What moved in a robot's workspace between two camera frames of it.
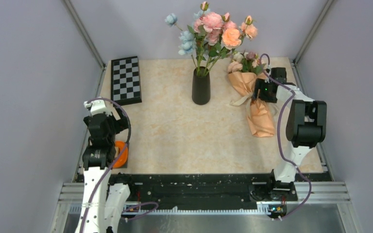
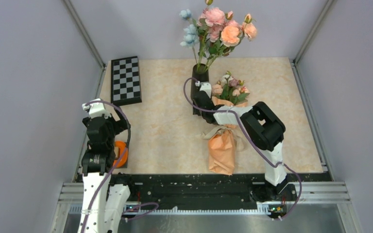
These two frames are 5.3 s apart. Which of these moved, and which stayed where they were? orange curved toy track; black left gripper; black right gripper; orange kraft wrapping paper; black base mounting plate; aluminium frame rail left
Moved: orange kraft wrapping paper; black right gripper
Stayed: aluminium frame rail left; black base mounting plate; orange curved toy track; black left gripper
